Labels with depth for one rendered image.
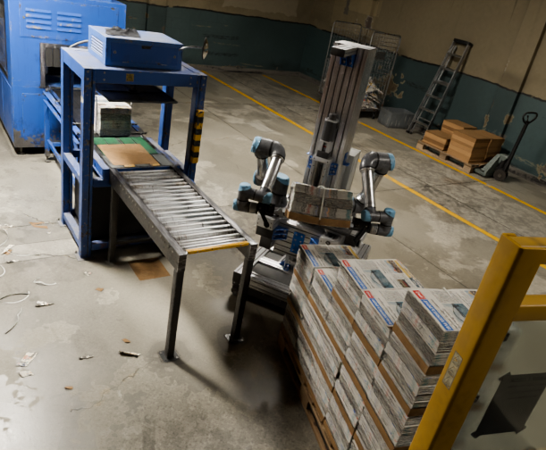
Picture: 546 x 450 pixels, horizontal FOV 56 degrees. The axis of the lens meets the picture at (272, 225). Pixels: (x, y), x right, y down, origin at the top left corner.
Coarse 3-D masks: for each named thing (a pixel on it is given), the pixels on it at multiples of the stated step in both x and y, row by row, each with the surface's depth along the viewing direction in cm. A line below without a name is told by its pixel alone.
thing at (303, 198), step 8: (296, 184) 309; (304, 184) 310; (296, 192) 310; (304, 192) 309; (312, 192) 317; (296, 200) 310; (304, 200) 310; (312, 200) 310; (288, 208) 324; (296, 208) 311; (304, 208) 311; (312, 208) 311
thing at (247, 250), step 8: (176, 168) 421; (184, 176) 409; (192, 184) 397; (200, 192) 387; (208, 200) 377; (216, 208) 367; (224, 216) 358; (232, 224) 349; (240, 232) 341; (248, 240) 333; (240, 248) 341; (248, 248) 332; (256, 248) 333; (248, 256) 333
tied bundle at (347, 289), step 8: (344, 272) 274; (336, 280) 283; (344, 280) 274; (352, 280) 266; (416, 280) 273; (336, 288) 282; (344, 288) 273; (352, 288) 265; (344, 296) 273; (352, 296) 266; (360, 296) 257; (344, 304) 273; (352, 304) 265; (360, 304) 259; (352, 312) 264
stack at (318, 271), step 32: (320, 256) 325; (352, 256) 333; (320, 288) 304; (288, 320) 354; (288, 352) 349; (320, 352) 300; (352, 352) 263; (320, 384) 297; (352, 384) 261; (352, 416) 259; (320, 448) 294
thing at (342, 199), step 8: (336, 192) 310; (344, 192) 311; (352, 192) 311; (328, 200) 311; (336, 200) 312; (344, 200) 311; (352, 200) 311; (328, 208) 312; (336, 208) 312; (344, 208) 312; (328, 216) 312; (336, 216) 313; (344, 216) 313
